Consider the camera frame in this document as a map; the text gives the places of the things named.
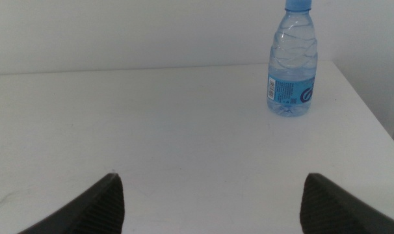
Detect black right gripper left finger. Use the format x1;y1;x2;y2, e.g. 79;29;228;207
16;172;125;234

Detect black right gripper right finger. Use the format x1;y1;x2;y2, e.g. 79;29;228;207
299;172;394;234

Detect clear water bottle blue cap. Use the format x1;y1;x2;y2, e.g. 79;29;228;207
266;0;319;118

